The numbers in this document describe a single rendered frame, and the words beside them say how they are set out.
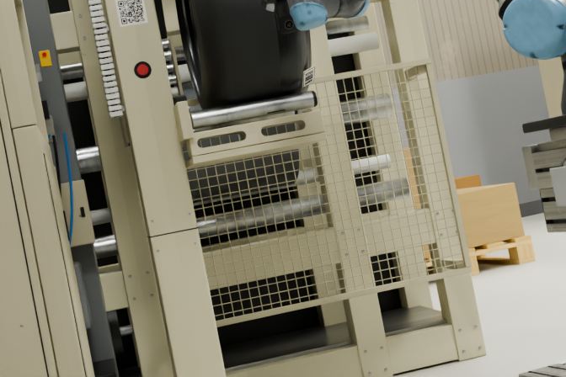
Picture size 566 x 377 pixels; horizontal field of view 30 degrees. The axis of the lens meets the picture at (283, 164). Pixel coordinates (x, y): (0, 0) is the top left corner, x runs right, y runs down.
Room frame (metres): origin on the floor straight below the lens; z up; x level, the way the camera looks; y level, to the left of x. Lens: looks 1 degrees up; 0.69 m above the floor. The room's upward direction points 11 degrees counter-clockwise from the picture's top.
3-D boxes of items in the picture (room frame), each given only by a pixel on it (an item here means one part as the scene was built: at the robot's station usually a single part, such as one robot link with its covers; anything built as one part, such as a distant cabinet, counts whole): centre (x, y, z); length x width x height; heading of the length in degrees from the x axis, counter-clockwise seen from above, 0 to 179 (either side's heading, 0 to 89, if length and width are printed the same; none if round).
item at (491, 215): (6.37, -0.71, 0.38); 1.28 x 0.92 x 0.76; 13
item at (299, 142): (2.93, 0.08, 0.80); 0.37 x 0.36 x 0.02; 10
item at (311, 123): (2.79, 0.06, 0.83); 0.36 x 0.09 x 0.06; 100
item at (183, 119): (2.90, 0.26, 0.90); 0.40 x 0.03 x 0.10; 10
